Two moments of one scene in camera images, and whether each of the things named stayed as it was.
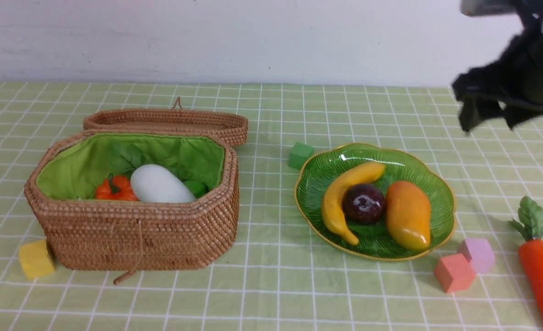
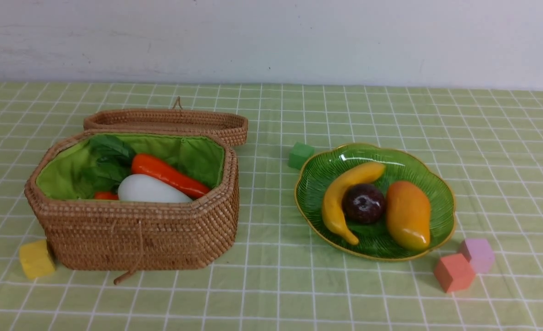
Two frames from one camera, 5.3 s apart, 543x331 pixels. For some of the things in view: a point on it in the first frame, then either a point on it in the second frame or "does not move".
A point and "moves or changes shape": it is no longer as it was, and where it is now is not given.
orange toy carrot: x=538 y=261 to x=113 y=159
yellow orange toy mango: x=408 y=216 does not move
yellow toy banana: x=332 y=198 does not move
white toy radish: x=156 y=183 moves or changes shape
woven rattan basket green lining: x=80 y=233 does not move
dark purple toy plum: x=364 y=203 does not move
